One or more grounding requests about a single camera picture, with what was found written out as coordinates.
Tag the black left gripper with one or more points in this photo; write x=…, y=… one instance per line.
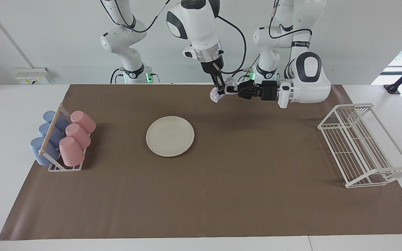
x=269, y=91

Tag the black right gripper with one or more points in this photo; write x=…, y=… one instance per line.
x=211, y=67

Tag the silvery mesh sponge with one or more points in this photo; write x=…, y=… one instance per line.
x=216, y=98

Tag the cream round plate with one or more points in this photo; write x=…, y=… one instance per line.
x=169, y=136

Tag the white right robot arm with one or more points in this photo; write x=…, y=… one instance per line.
x=197, y=28

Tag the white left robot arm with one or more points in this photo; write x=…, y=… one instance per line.
x=309, y=87

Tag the brown table mat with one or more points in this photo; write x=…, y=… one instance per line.
x=222, y=191

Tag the pink cup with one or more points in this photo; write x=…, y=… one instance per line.
x=79, y=136
x=71, y=153
x=84, y=121

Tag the blue cup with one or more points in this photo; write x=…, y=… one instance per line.
x=49, y=116
x=39, y=153
x=44, y=130

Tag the white cup rack wooden bar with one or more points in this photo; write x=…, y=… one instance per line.
x=51, y=129

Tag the white wall socket box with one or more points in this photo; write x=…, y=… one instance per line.
x=33, y=76

